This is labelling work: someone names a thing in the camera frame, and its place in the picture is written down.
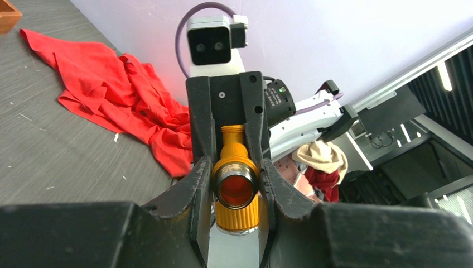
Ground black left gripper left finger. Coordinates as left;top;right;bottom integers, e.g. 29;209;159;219
1;157;212;267

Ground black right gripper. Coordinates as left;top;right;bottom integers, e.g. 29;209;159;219
186;71;269;163

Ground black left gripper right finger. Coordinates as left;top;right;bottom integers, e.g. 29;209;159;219
259;159;472;267

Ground orange plastic faucet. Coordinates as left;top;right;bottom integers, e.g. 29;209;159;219
211;125;259;233

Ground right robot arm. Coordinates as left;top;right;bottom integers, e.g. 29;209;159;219
186;71;358;162

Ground beige and red cloth pile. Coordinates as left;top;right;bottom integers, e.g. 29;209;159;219
274;141;348;203

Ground red cloth at right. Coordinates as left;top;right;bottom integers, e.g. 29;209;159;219
20;29;192;177

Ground wooden compartment tray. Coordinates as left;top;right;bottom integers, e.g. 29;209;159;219
0;0;22;35

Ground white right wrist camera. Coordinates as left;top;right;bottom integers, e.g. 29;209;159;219
186;15;249;77

